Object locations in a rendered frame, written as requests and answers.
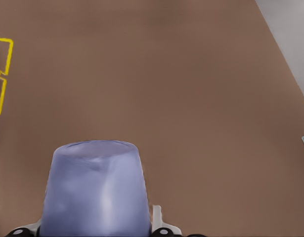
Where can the lavender blue cup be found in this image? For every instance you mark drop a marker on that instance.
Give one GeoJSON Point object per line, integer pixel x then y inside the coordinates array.
{"type": "Point", "coordinates": [95, 190]}

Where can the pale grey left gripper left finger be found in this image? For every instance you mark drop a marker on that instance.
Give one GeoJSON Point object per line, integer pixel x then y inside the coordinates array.
{"type": "Point", "coordinates": [30, 228]}

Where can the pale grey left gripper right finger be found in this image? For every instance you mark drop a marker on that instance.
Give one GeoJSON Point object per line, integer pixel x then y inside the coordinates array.
{"type": "Point", "coordinates": [158, 222]}

